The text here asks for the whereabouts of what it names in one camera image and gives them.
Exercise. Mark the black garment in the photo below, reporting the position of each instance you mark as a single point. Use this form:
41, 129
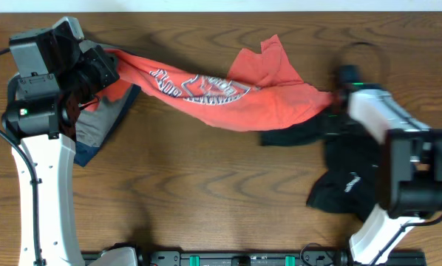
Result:
350, 155

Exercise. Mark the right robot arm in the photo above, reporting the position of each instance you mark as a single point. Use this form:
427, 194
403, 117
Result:
409, 182

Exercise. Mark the folded navy garment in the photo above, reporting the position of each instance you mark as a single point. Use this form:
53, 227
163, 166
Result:
85, 153

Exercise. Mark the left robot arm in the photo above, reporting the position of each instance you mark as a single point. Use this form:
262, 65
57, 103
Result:
58, 73

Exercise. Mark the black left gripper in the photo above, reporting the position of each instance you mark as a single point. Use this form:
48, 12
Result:
96, 60

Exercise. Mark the folded grey shorts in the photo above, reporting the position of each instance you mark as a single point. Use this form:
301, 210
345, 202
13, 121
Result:
96, 121

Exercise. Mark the red printed t-shirt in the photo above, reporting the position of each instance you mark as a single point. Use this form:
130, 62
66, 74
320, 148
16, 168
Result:
261, 92

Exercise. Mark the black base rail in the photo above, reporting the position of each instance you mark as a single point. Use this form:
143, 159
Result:
311, 254

